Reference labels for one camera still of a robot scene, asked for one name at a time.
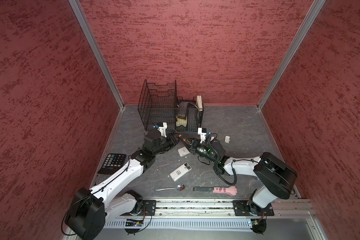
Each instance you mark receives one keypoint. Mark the grey white remote control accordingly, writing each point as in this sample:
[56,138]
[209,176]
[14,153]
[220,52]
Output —
[183,152]

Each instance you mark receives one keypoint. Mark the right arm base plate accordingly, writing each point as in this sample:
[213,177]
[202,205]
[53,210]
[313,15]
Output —
[244,209]

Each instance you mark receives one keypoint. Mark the yellow black brush in basket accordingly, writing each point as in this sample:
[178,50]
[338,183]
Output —
[181,116]

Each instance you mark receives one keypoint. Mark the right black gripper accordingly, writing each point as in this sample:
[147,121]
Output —
[194,145]

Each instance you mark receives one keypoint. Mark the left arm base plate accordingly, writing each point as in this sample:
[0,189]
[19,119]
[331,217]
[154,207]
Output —
[144,207]

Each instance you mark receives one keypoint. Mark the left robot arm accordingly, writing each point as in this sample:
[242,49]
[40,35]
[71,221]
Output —
[92,208]

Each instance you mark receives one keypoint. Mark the white air conditioner remote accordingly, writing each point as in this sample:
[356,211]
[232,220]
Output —
[180,171]

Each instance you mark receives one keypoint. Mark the black wire basket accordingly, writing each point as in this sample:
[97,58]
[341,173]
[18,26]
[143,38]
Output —
[160,103]

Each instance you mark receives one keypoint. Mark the wooden sticks in basket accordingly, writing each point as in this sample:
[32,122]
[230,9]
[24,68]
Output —
[199,103]

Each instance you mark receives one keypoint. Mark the metal spoon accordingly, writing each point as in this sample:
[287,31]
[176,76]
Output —
[180,187]

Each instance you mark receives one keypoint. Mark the black calculator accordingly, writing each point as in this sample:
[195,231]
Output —
[112,163]

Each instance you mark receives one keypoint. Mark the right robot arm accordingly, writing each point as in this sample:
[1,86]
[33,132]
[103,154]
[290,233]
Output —
[277,177]

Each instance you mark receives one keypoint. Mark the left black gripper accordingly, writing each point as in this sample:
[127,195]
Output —
[173,139]

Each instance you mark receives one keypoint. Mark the pink cat paw spatula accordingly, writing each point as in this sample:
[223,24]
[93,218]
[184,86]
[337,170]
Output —
[232,191]

